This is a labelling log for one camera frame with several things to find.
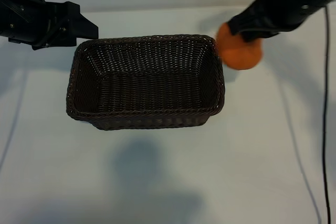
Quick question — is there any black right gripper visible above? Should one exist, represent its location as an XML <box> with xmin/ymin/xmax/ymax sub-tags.
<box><xmin>228</xmin><ymin>0</ymin><xmax>334</xmax><ymax>44</ymax></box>

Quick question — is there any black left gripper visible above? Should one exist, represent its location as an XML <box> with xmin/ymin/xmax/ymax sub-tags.
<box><xmin>0</xmin><ymin>0</ymin><xmax>99</xmax><ymax>50</ymax></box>

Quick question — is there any orange fruit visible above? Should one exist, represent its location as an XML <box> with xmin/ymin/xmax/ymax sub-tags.
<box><xmin>216</xmin><ymin>22</ymin><xmax>264</xmax><ymax>71</ymax></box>

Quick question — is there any dark brown wicker basket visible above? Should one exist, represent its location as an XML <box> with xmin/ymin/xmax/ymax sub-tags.
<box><xmin>65</xmin><ymin>34</ymin><xmax>226</xmax><ymax>131</ymax></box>

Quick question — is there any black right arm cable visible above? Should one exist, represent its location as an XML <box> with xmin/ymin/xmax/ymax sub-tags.
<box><xmin>321</xmin><ymin>5</ymin><xmax>332</xmax><ymax>224</ymax></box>

